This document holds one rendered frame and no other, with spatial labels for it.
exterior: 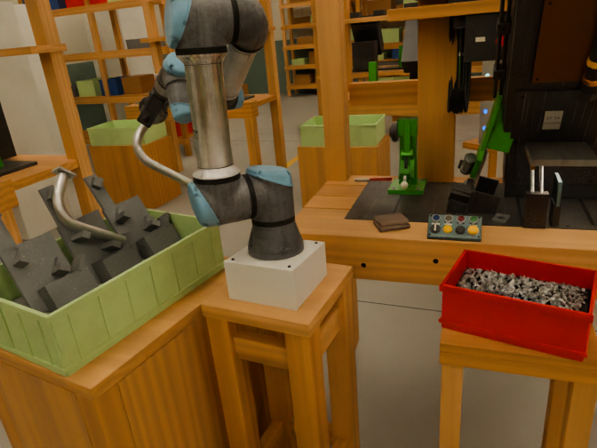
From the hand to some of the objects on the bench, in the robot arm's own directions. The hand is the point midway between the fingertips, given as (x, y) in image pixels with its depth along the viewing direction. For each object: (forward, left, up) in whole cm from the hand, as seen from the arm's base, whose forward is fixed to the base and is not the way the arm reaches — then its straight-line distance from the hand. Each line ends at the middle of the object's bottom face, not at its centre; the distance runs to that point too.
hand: (147, 120), depth 168 cm
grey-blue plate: (+24, -129, -36) cm, 136 cm away
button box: (+8, -102, -40) cm, 110 cm away
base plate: (+39, -118, -37) cm, 130 cm away
